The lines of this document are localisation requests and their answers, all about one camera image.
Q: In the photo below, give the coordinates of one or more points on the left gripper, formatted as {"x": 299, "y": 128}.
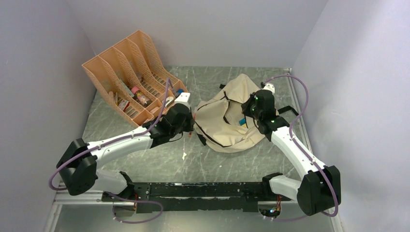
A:
{"x": 191, "y": 122}

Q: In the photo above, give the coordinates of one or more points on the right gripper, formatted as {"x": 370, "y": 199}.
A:
{"x": 244, "y": 107}

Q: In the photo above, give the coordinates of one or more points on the black blue marker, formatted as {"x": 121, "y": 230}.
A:
{"x": 242, "y": 121}

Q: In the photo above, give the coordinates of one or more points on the beige canvas backpack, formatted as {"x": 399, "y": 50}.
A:
{"x": 216, "y": 121}

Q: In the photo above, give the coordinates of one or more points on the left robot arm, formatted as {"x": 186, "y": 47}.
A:
{"x": 80, "y": 165}

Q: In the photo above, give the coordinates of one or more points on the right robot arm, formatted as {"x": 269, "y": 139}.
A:
{"x": 319, "y": 190}

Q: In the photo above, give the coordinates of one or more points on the green white card pack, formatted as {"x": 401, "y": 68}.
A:
{"x": 127, "y": 89}

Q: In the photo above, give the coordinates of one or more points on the white stapler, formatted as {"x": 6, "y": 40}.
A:
{"x": 169, "y": 101}

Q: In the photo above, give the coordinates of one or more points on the pink-capped glitter bottle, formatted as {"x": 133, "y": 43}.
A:
{"x": 140, "y": 97}

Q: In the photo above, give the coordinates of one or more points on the red small box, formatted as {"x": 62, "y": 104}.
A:
{"x": 123, "y": 105}

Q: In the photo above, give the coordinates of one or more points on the orange plastic file organizer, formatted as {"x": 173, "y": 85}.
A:
{"x": 136, "y": 62}

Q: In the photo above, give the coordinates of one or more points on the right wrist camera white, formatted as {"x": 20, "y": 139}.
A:
{"x": 268, "y": 86}

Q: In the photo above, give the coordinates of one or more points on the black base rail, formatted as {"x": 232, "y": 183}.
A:
{"x": 245, "y": 196}

